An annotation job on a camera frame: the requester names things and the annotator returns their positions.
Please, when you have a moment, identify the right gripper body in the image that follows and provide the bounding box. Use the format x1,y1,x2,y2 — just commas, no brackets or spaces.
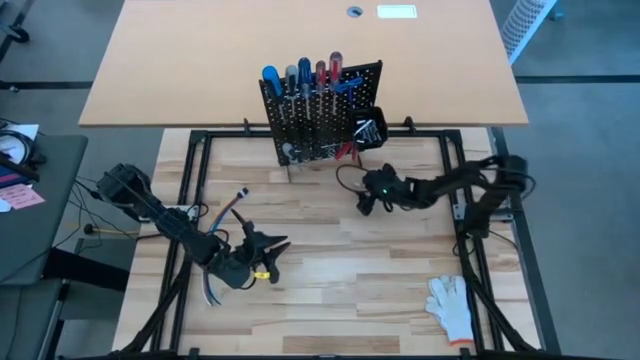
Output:
363,172,419,210

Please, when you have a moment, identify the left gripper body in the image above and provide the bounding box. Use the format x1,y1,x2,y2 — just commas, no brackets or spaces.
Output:
203,243,264,291

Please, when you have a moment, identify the small red clear screwdriver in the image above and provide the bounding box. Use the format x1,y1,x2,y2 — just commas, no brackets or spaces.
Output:
314,59,328,115

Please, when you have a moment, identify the blue clear handle screwdriver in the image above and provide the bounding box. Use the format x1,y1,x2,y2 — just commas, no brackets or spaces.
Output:
297,56,313,120

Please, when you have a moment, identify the grey handle screwdriver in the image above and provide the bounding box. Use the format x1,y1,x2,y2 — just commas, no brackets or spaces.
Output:
284,63,300,115

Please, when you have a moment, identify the black plastic bin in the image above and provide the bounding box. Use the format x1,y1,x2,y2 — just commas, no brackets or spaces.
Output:
349,105,390,152

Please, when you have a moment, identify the silver mounting plate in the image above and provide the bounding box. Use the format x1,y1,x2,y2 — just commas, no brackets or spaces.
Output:
451,202,516,225

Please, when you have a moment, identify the black metal pegboard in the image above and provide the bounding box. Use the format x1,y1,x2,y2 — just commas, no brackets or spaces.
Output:
258,59,385,169

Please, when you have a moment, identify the white work glove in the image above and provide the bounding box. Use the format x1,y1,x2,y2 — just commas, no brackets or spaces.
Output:
424,273,475,346

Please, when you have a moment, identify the white rectangular plate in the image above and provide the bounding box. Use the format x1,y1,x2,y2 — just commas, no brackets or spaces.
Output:
376,4,419,20

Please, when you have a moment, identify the grey desk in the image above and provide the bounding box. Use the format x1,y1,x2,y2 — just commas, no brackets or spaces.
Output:
0,133,90,287

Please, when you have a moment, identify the white perforated panel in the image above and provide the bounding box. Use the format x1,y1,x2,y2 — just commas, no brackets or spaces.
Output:
499,0,560,65

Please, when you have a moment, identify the large beige table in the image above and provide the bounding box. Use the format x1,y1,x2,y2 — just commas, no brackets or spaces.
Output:
78,0,530,127

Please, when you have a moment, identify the pink paper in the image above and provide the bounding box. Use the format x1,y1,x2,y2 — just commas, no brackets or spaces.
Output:
0,182,47,212

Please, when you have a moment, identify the white paper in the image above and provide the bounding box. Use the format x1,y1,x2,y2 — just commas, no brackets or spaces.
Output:
0,123,41,167

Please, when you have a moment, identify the black caster wheel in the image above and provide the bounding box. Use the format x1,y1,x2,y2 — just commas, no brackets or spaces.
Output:
0,22,31,45

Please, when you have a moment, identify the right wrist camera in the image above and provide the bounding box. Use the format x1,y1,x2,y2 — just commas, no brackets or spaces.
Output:
356,194,377,218

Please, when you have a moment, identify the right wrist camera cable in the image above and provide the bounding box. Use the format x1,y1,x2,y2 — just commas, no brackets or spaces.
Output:
335,163,372,195

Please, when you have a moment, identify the blue cable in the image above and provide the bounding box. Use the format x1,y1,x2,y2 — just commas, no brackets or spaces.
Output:
204,192,244,307

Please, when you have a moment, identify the orange cable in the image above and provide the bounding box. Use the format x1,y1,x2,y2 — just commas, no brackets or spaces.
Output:
214,195,244,226

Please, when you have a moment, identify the black aluminium frame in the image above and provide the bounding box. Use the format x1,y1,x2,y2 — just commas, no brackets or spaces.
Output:
58,116,621,360

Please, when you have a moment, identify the yellow cable with black plug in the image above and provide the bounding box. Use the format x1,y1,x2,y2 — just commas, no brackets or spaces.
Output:
82,223,142,238

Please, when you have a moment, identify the black coiled cable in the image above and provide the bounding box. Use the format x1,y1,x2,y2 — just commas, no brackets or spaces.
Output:
0,128,50,184

